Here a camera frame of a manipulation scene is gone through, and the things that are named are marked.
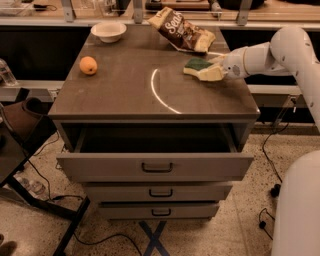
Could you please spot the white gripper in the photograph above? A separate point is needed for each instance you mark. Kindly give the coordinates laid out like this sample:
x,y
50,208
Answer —
x,y
234,65

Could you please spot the green and yellow sponge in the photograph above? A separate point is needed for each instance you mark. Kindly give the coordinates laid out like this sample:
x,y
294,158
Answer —
x,y
197,67

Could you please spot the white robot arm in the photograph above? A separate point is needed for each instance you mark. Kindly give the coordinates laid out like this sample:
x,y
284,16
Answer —
x,y
289,52

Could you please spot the brown chip bag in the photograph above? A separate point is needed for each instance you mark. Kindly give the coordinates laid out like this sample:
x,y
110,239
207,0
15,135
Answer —
x,y
183,35

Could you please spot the grey drawer cabinet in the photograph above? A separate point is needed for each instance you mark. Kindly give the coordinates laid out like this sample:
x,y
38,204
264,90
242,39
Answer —
x,y
140,83

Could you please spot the white bowl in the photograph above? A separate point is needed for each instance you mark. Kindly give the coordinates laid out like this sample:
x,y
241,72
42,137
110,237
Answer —
x,y
109,32

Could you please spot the orange fruit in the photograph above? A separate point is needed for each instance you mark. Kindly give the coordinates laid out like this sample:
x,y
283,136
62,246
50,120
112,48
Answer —
x,y
88,65

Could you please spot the open top drawer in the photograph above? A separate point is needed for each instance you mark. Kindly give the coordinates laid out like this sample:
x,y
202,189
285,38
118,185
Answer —
x,y
157,154

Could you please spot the middle drawer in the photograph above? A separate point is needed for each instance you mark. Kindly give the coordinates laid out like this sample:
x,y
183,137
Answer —
x,y
157,191

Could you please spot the bottom drawer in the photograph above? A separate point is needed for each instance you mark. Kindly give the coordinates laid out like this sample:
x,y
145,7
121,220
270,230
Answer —
x,y
158,210

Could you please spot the clear plastic bottle on shelf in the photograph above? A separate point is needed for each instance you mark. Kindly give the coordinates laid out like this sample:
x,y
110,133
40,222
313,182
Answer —
x,y
6,74

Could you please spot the black side table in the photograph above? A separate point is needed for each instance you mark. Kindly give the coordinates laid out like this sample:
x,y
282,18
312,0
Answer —
x,y
29,126

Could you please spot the plastic bottle on floor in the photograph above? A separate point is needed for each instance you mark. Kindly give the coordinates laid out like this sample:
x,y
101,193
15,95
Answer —
x,y
36,187

